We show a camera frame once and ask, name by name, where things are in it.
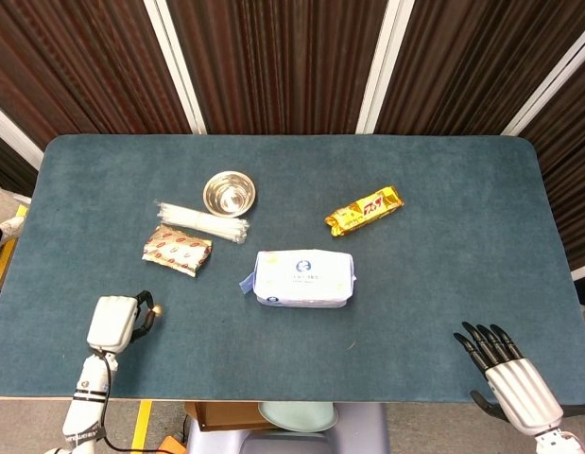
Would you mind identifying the brown cardboard box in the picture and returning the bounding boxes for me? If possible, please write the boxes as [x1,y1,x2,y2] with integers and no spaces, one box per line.
[184,401,277,433]

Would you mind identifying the white and lilac tissue pack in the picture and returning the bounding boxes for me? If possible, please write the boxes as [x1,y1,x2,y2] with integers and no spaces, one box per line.
[238,249,357,309]

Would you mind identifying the white partition post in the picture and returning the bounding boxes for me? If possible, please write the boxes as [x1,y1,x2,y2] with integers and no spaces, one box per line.
[143,0,208,136]
[355,0,416,136]
[502,32,585,137]

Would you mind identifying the white shoe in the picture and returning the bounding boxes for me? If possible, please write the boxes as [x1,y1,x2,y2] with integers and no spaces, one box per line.
[0,215,26,248]

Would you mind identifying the gold snack packet red ovals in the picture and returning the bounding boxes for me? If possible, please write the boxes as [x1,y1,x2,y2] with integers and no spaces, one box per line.
[141,224,213,278]

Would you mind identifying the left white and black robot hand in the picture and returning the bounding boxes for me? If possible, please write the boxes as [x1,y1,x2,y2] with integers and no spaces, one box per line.
[86,289,157,355]

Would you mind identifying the right silver and black robot hand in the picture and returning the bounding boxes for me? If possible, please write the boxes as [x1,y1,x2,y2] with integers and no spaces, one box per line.
[452,321,565,437]

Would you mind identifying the brown ribbed partition panel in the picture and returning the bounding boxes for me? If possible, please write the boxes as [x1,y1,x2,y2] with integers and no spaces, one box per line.
[374,0,585,136]
[0,0,194,143]
[166,0,390,136]

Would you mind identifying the bundle of clear plastic straws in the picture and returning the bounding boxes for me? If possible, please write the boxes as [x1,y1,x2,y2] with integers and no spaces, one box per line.
[154,201,250,245]

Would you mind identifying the stainless steel bowl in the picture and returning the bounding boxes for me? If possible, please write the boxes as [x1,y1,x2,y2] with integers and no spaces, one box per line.
[202,170,258,218]

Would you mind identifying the pale green round plate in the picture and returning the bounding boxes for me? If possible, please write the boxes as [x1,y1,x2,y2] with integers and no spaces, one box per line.
[257,401,340,433]

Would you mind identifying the black cable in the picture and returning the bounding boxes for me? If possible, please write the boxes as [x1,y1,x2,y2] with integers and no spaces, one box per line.
[92,348,187,454]

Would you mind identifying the teal table mat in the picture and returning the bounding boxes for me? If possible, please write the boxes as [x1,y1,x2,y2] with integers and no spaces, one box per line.
[0,134,585,401]

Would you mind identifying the yellow biscuit packet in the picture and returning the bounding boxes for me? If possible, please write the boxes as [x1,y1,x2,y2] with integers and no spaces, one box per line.
[324,184,405,240]

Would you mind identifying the orange object on floor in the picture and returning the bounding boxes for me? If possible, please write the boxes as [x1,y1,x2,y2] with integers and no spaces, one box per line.
[158,434,187,454]

